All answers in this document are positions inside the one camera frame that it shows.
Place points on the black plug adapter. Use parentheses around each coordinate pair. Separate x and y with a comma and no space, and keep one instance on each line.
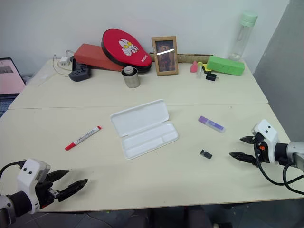
(212,77)

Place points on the long wooden strip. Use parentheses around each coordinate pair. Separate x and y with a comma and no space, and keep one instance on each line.
(190,57)

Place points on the pink eraser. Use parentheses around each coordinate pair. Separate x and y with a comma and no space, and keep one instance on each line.
(194,67)

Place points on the wooden picture frame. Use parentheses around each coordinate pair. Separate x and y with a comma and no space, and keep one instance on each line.
(165,57)

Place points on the white charger plug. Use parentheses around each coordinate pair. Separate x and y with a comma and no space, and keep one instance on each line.
(64,61)

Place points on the purple highlighter pen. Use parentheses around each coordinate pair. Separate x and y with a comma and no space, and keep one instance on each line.
(211,124)

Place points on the red and white marker pen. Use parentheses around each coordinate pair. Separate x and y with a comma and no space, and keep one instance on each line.
(83,138)

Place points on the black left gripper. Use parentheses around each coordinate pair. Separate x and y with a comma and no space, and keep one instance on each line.
(45,192)

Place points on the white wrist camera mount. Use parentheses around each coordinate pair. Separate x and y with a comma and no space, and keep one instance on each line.
(28,175)
(267,133)

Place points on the yellow clip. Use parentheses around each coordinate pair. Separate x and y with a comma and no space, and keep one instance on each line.
(206,68)

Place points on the red paddle case with cartoon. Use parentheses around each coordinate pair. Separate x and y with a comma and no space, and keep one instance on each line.
(123,50)

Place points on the clear bottle with green cap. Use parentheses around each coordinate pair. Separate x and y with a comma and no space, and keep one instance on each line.
(242,38)

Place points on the dark grey power socket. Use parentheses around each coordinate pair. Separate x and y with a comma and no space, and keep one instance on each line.
(79,72)

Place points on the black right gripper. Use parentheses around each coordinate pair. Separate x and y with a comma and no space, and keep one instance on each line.
(261,155)

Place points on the red cardboard box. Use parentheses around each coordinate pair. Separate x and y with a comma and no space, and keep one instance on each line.
(92,57)

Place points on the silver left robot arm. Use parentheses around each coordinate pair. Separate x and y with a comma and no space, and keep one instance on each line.
(16,204)

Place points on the white open pencil case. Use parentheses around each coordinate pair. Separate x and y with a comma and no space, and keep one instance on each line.
(142,128)

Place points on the green foam block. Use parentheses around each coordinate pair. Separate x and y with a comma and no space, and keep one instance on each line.
(225,65)

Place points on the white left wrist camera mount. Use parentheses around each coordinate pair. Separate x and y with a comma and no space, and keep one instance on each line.
(28,175)

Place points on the metal cylinder cup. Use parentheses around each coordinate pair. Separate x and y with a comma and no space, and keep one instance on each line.
(130,78)

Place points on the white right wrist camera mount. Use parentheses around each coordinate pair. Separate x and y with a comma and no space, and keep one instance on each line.
(267,133)

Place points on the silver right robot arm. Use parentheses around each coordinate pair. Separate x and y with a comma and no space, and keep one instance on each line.
(293,152)

